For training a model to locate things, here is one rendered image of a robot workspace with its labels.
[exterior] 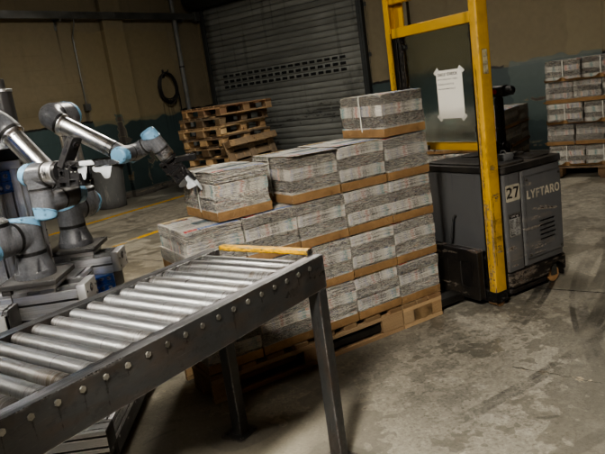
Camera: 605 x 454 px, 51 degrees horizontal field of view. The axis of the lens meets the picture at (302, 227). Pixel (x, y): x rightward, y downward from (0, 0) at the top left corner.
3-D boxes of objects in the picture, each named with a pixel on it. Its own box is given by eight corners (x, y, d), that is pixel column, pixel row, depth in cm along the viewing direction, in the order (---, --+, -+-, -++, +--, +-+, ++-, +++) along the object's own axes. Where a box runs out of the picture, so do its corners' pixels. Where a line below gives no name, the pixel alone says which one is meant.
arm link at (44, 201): (71, 213, 219) (64, 182, 216) (47, 222, 209) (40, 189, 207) (54, 214, 222) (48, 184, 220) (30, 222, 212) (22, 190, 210)
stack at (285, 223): (184, 379, 326) (154, 223, 309) (364, 313, 383) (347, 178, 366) (214, 405, 294) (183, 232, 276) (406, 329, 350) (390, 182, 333)
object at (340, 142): (296, 148, 348) (296, 146, 348) (339, 140, 361) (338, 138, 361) (333, 149, 316) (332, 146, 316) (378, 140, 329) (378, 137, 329)
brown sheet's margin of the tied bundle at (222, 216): (204, 219, 299) (203, 210, 298) (257, 205, 313) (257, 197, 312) (218, 222, 285) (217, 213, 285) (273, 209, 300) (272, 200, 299)
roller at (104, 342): (45, 335, 192) (41, 320, 191) (147, 357, 164) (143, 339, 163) (30, 341, 188) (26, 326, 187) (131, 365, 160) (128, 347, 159)
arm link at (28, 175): (36, 186, 217) (31, 161, 216) (60, 184, 213) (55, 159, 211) (18, 191, 211) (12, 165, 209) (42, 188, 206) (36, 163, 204)
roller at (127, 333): (63, 327, 197) (60, 313, 196) (165, 347, 169) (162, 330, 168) (49, 333, 193) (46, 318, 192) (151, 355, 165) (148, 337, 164)
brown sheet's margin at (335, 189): (256, 199, 335) (254, 191, 335) (301, 188, 350) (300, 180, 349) (293, 204, 304) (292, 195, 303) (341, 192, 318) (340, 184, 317)
